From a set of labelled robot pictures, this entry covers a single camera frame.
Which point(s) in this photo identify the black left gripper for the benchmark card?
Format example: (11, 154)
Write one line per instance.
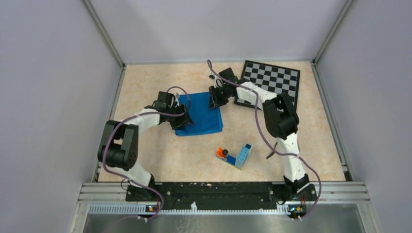
(181, 120)

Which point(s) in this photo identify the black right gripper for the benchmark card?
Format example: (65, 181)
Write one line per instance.
(214, 102)

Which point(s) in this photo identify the blue cloth napkin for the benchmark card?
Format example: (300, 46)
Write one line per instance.
(205, 120)

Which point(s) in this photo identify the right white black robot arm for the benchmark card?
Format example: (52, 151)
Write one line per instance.
(281, 120)

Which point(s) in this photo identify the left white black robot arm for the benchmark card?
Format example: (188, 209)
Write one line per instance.
(118, 150)

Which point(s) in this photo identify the black white checkerboard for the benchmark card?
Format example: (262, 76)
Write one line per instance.
(273, 78)

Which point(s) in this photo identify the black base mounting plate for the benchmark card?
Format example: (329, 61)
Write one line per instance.
(220, 195)

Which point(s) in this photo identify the aluminium frame rail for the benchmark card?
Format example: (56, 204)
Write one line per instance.
(340, 207)

